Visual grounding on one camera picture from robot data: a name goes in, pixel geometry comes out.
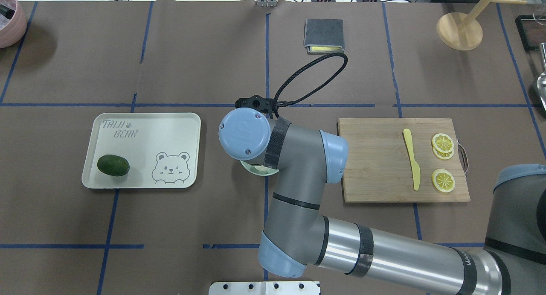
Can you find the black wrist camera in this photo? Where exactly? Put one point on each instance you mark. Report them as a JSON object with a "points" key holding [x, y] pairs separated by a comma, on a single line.
{"points": [[260, 104]]}

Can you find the dark tray with glasses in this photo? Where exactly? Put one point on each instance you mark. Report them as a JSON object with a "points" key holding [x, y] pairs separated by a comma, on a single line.
{"points": [[532, 31]]}

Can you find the metal scoop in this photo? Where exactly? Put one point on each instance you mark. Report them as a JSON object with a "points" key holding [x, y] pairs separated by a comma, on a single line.
{"points": [[541, 80]]}

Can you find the upper lemon slice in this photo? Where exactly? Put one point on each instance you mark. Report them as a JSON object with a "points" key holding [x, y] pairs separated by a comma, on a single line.
{"points": [[442, 143]]}

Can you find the lemon slice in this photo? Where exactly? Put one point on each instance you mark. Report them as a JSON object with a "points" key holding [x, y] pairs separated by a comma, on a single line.
{"points": [[442, 143], [443, 181]]}

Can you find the lower lemon slice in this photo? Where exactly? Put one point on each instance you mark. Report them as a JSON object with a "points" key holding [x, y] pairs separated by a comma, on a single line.
{"points": [[443, 181]]}

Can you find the light green bowl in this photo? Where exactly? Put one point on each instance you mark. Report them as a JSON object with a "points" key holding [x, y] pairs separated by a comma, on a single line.
{"points": [[259, 170]]}

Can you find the wooden mug tree stand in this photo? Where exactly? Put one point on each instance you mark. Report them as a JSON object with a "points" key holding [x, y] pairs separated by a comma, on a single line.
{"points": [[461, 31]]}

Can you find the folded grey yellow cloth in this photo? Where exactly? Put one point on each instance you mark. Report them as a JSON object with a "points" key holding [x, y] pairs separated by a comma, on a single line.
{"points": [[324, 36]]}

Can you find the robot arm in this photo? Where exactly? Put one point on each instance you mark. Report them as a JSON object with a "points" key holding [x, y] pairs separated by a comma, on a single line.
{"points": [[512, 261]]}

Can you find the yellow plastic knife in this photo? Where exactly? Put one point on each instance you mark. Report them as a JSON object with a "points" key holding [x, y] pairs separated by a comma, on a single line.
{"points": [[415, 168]]}

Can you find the dark green avocado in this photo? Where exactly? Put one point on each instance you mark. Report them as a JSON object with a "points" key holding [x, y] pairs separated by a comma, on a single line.
{"points": [[113, 165]]}

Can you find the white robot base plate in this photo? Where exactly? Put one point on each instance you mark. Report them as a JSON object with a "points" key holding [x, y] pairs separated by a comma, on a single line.
{"points": [[266, 288]]}

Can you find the bamboo cutting board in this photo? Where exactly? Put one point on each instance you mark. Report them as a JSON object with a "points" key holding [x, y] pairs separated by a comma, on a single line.
{"points": [[378, 168]]}

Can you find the hidden lemon slice underneath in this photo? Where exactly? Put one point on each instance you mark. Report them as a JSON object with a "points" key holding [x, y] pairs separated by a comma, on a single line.
{"points": [[443, 155]]}

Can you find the pink bowl with ice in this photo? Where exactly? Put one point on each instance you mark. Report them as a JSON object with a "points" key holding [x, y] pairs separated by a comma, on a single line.
{"points": [[12, 30]]}

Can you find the white bear serving tray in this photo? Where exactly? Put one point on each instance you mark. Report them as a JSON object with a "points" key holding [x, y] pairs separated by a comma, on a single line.
{"points": [[161, 149]]}

